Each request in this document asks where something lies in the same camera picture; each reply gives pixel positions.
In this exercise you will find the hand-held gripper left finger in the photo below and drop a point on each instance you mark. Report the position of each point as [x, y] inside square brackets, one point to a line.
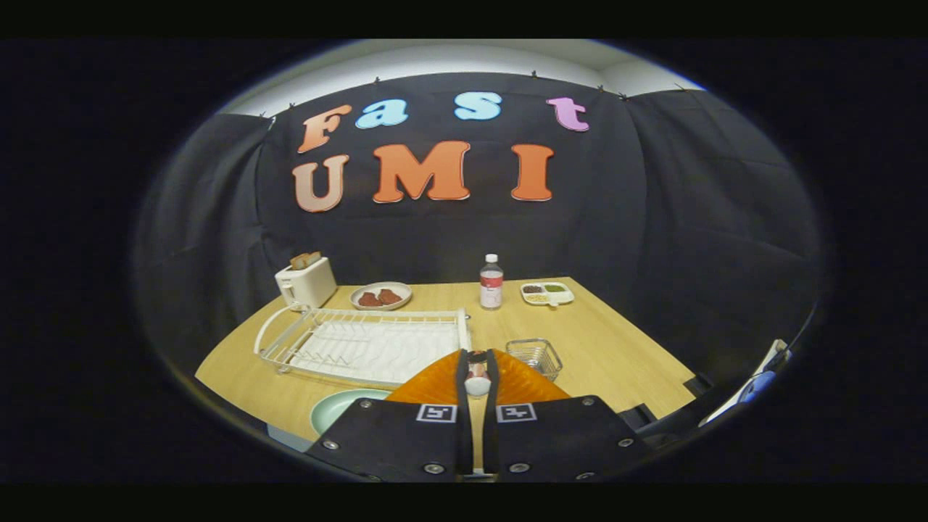
[391, 442]

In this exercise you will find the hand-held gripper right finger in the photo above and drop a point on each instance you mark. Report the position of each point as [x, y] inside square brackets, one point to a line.
[565, 442]

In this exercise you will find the pale green plate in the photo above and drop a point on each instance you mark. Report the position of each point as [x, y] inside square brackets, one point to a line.
[337, 409]

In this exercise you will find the white dish rack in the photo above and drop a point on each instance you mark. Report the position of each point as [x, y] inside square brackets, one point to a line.
[362, 348]

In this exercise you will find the white plate with meat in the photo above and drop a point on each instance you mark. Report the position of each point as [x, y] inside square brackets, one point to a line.
[362, 288]

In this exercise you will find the brown meat piece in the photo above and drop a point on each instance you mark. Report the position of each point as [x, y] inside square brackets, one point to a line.
[369, 299]
[390, 296]

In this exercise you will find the white divided snack tray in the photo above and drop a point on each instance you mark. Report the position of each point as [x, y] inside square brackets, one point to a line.
[547, 293]

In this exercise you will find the clear bottle with red label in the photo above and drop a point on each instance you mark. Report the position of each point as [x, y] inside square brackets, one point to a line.
[491, 286]

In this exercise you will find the white toaster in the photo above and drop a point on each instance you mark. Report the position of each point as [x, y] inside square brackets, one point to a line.
[308, 286]

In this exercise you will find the toast slice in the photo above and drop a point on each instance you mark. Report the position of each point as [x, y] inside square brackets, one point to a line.
[314, 258]
[299, 261]

